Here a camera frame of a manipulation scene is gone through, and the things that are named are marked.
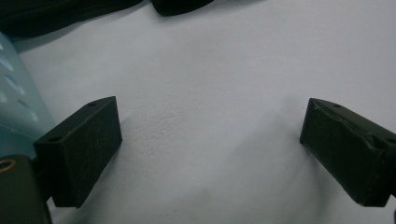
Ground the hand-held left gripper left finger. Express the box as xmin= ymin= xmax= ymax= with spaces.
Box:
xmin=33 ymin=95 xmax=123 ymax=208

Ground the white foam mat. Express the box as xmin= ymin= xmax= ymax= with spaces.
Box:
xmin=12 ymin=0 xmax=396 ymax=224

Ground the black glove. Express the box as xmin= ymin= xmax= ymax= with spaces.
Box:
xmin=0 ymin=0 xmax=145 ymax=38
xmin=150 ymin=0 xmax=217 ymax=17

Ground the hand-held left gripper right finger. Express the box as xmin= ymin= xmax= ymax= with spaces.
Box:
xmin=299 ymin=97 xmax=396 ymax=207

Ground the light blue plastic basket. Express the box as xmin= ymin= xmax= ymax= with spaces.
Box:
xmin=0 ymin=31 xmax=56 ymax=159

